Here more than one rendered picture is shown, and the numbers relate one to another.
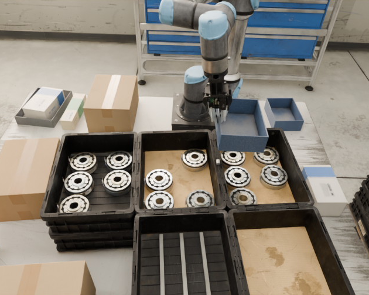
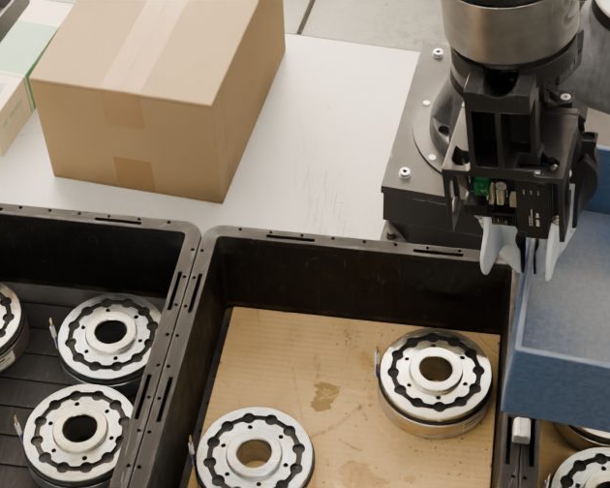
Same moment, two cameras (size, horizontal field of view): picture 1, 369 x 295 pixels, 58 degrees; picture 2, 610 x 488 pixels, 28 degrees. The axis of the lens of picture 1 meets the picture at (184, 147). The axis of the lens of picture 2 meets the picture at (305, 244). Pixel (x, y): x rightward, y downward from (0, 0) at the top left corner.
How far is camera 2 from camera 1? 0.32 m
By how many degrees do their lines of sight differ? 12
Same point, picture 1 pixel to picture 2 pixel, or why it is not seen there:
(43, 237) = not seen: outside the picture
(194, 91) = not seen: hidden behind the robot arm
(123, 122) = (187, 153)
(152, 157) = (259, 338)
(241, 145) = not seen: outside the picture
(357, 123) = not seen: outside the picture
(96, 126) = (81, 153)
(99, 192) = (1, 472)
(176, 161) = (354, 373)
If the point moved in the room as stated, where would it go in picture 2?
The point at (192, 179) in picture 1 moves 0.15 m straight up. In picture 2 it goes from (408, 474) to (414, 373)
